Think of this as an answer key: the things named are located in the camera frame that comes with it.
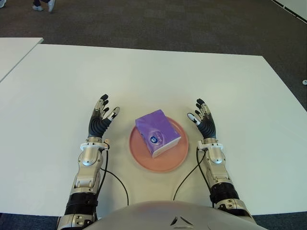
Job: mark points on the round pink plate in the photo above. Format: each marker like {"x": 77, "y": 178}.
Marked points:
{"x": 141, "y": 155}

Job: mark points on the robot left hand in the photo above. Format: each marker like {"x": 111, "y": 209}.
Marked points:
{"x": 97, "y": 125}

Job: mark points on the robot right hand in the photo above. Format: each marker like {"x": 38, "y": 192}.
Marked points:
{"x": 207, "y": 127}

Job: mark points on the white side table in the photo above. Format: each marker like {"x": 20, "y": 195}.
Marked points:
{"x": 14, "y": 55}

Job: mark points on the man in light blue shirt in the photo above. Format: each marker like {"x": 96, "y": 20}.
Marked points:
{"x": 2, "y": 4}

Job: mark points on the silver robot torso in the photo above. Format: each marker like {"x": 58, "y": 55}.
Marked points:
{"x": 168, "y": 215}

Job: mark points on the purple tissue paper pack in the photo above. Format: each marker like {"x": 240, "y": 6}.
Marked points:
{"x": 156, "y": 130}

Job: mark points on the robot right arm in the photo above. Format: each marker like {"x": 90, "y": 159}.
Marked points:
{"x": 216, "y": 158}

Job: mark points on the man in blue polo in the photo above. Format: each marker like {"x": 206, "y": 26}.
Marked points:
{"x": 38, "y": 7}

